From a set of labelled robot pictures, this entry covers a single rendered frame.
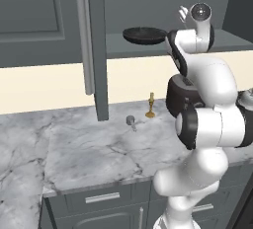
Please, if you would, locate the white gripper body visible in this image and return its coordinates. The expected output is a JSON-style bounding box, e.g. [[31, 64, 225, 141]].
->
[[178, 5, 190, 24]]

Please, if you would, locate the black frying pan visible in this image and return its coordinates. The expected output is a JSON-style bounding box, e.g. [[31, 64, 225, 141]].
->
[[122, 26, 169, 46]]

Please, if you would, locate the dark open cabinet door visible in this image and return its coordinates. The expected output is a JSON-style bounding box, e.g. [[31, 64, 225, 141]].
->
[[222, 0, 253, 43]]

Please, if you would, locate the grey open cabinet door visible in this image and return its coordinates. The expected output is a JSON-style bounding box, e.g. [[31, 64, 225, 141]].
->
[[81, 0, 110, 122]]

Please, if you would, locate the grey closed cabinet door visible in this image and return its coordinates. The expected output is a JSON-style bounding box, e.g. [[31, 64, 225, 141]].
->
[[0, 0, 84, 69]]

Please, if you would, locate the grey base cabinet door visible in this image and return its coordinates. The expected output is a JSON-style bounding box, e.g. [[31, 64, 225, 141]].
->
[[52, 202, 150, 229]]

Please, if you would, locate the black toaster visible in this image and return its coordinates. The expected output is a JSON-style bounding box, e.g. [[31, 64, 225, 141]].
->
[[165, 73, 206, 119]]

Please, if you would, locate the gold candlestick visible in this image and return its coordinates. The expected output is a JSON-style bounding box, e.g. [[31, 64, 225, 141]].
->
[[144, 92, 157, 119]]

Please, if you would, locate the small grey measuring cup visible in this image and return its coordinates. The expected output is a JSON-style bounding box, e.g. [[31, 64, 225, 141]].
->
[[125, 114, 139, 133]]

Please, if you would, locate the grey wall cabinet shelf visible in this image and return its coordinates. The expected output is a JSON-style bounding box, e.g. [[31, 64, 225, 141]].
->
[[103, 0, 253, 60]]

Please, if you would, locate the silver cabinet door handle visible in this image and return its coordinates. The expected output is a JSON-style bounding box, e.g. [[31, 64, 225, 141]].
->
[[75, 0, 96, 96]]

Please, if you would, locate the silver drawer handle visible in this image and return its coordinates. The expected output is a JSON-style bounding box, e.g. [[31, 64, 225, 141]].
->
[[192, 202, 214, 213], [84, 191, 122, 205]]

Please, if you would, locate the silver base cabinet handle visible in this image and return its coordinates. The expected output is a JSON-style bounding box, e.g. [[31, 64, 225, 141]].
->
[[138, 206, 145, 229]]

